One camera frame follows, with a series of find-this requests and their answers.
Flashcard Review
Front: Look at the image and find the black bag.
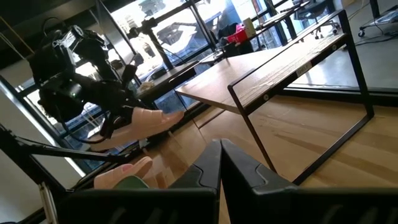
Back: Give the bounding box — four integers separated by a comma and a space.
217, 22, 254, 58

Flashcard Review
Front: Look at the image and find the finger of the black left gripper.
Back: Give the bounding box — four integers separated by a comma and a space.
119, 105, 135, 126
99, 115, 115, 140

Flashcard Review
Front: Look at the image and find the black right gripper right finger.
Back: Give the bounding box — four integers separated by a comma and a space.
221, 139, 398, 224

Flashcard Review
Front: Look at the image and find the black office chair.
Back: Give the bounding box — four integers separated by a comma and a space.
294, 0, 342, 40

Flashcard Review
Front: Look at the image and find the crumpled white paper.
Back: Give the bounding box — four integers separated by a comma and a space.
137, 81, 155, 95

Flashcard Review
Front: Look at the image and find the red box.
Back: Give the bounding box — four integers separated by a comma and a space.
226, 24, 249, 44

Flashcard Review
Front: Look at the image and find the yellow hanging cable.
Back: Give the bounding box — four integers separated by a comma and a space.
0, 15, 35, 60

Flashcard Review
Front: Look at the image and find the black tripod pole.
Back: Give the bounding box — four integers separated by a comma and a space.
127, 17, 175, 72

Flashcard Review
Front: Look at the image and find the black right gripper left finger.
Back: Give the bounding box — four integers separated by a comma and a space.
57, 139, 222, 224

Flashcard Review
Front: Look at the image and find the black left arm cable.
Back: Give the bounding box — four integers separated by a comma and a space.
55, 105, 108, 145

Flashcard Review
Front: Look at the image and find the green rubber slide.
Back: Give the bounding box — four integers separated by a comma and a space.
113, 175, 150, 190

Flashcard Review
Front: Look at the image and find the white and green box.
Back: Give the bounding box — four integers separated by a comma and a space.
242, 17, 257, 38

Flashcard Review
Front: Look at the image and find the wooden shelf with black frame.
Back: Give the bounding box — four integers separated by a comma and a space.
175, 9, 376, 187

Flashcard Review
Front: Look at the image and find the black aluminium rig frame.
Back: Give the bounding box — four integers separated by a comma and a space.
0, 123, 150, 224

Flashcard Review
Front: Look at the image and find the long dark background desk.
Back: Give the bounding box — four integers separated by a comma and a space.
198, 0, 336, 63

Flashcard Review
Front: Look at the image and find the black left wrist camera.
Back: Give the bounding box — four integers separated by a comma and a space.
121, 64, 138, 90

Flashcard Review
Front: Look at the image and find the wheeled metal cart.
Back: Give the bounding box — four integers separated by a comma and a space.
357, 0, 398, 39

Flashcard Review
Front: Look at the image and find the grey desk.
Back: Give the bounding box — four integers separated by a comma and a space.
136, 60, 200, 105

